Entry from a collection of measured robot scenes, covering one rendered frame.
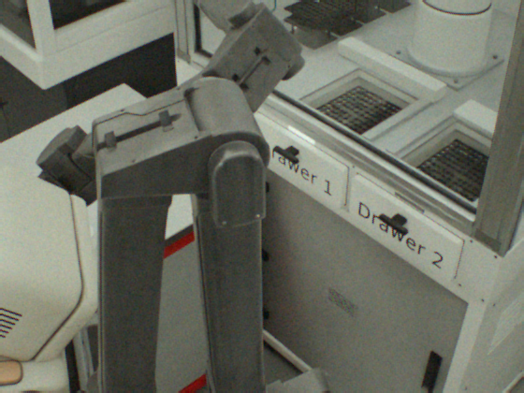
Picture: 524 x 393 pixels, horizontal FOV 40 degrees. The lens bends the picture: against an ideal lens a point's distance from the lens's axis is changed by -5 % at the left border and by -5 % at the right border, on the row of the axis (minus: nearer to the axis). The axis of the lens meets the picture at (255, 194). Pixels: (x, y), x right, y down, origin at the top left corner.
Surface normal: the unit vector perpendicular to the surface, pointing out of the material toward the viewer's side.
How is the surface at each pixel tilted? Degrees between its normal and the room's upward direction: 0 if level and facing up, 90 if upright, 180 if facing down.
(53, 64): 90
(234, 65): 57
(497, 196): 90
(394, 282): 90
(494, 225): 90
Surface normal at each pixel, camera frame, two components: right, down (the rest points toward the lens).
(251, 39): 0.52, 0.02
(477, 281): -0.74, 0.45
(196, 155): 0.26, 0.63
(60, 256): 0.64, -0.68
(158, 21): 0.67, 0.47
